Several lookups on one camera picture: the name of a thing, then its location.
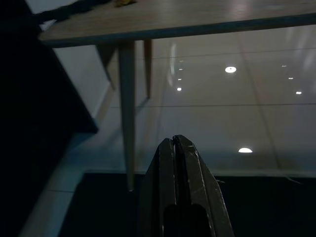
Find black cloth on table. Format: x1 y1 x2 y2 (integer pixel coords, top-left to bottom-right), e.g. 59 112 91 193
33 0 113 24

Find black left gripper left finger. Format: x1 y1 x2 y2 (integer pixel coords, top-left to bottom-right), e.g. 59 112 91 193
137 137 179 237

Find dark cabinet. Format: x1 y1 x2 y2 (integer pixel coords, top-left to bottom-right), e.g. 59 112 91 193
0 0 99 237

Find dark floor rug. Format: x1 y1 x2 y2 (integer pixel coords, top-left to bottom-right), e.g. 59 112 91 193
58 172 316 237

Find light wooden table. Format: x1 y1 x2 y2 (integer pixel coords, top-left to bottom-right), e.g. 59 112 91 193
39 0 316 193

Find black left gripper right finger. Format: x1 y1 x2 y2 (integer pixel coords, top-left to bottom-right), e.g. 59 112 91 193
172 134 234 237

